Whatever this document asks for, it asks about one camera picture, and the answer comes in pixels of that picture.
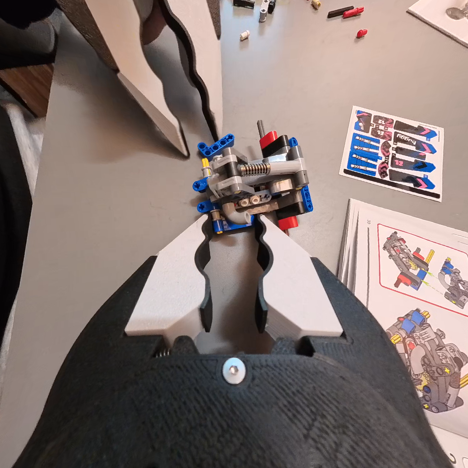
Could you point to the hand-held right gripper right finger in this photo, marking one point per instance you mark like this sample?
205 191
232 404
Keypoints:
299 292

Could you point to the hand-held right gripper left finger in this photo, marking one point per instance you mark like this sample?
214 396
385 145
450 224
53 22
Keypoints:
164 292

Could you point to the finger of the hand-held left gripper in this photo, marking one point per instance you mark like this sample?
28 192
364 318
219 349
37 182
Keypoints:
208 55
146 84

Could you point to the grey blue lego assembly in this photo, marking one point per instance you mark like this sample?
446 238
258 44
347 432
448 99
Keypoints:
256 170

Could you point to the scattered loose lego pieces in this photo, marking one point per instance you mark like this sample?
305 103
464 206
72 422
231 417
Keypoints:
351 13

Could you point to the lego sticker sheet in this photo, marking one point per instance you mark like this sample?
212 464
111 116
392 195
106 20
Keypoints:
391 153

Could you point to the lego instruction booklet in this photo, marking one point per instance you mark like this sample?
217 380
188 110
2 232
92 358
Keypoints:
373 292

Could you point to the brown wooden furniture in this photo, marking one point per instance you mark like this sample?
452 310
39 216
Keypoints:
25 87

